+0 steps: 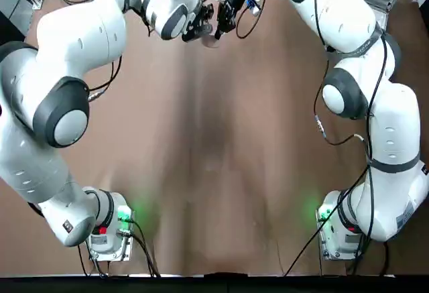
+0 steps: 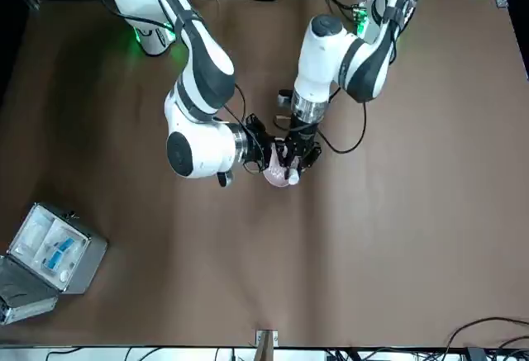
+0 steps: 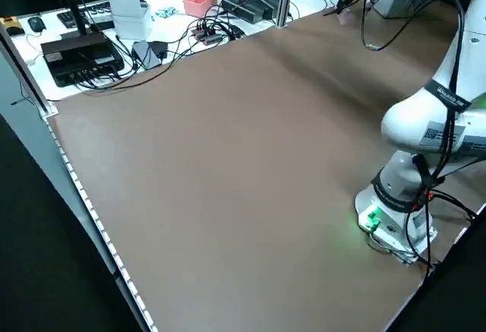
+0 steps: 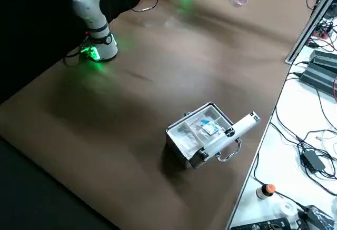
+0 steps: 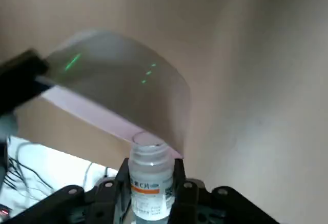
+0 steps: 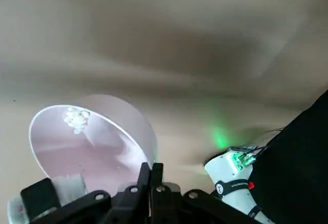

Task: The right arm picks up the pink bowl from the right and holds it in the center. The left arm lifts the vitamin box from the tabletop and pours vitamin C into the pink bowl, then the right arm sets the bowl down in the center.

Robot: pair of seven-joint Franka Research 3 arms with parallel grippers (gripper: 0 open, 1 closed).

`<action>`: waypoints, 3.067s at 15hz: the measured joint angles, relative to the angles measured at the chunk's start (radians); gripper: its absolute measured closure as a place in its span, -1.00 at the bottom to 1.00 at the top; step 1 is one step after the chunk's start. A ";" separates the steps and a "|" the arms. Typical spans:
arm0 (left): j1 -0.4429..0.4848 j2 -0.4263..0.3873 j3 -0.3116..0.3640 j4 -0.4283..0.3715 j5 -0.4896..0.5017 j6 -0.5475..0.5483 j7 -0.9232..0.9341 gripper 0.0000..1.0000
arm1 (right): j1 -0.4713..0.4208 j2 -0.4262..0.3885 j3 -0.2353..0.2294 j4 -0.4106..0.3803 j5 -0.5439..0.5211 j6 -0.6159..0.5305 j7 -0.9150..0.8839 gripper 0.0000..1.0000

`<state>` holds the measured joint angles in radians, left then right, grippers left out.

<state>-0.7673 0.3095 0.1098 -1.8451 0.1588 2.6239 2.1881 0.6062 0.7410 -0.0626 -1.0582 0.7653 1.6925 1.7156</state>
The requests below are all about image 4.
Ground red plug connectors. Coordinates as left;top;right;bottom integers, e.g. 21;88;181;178
315;27;332;39

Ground black power supply brick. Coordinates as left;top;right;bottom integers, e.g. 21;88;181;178
310;49;337;69
300;61;337;97

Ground blue white packet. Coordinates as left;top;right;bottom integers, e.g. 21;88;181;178
197;119;221;136

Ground silver aluminium case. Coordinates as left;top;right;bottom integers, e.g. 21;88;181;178
165;102;262;171

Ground black power adapter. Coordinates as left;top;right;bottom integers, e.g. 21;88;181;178
301;148;327;173

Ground orange capped small bottle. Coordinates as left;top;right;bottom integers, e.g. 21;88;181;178
256;183;276;201

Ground white tape roll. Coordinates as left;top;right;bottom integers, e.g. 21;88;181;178
280;201;298;219

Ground black control panel device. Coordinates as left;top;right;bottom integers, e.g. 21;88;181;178
231;216;292;230

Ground black adapter blue label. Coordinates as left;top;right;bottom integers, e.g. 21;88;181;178
302;205;335;230

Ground aluminium frame post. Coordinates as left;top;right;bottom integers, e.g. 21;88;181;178
285;0;337;64

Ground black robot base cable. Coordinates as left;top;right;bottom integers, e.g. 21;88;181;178
64;46;89;69

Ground aluminium table edge rail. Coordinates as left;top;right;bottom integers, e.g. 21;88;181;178
225;56;290;230

